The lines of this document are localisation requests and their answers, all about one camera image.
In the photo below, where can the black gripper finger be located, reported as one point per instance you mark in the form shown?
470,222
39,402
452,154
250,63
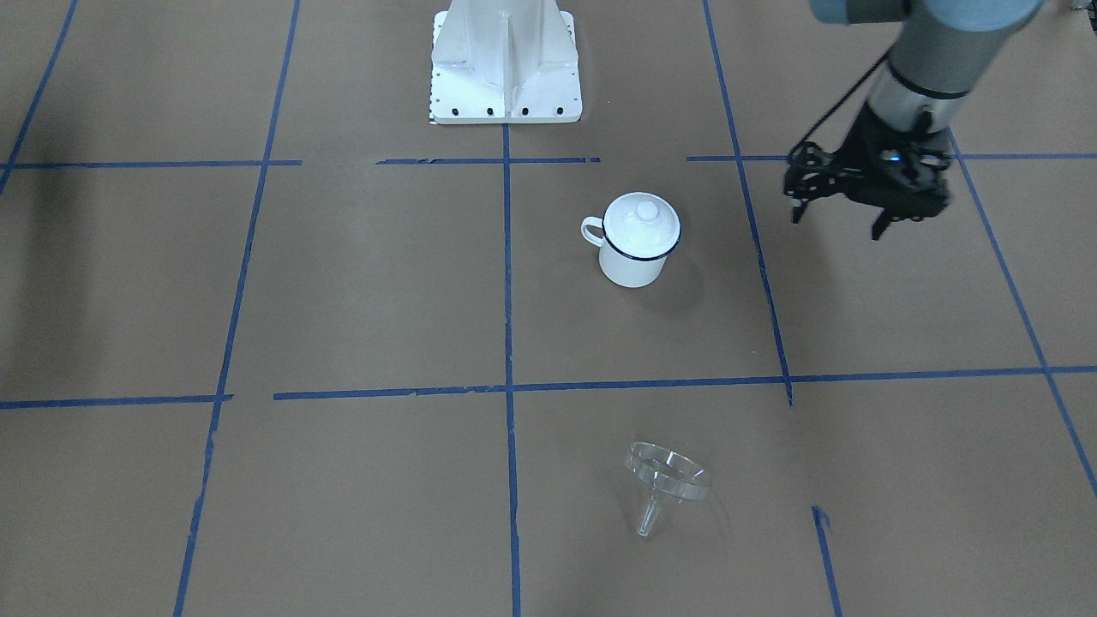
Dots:
798,210
881,224

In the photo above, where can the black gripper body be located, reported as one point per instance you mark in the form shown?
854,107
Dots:
862,147

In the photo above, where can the white mug lid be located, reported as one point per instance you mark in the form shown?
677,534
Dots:
642,226

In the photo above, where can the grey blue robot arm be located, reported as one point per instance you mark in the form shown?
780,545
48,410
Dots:
943,50

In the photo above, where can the white enamel mug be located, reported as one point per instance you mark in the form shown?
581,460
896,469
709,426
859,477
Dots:
619,269

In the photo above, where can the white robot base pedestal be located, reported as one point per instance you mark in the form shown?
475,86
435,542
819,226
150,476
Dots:
504,62

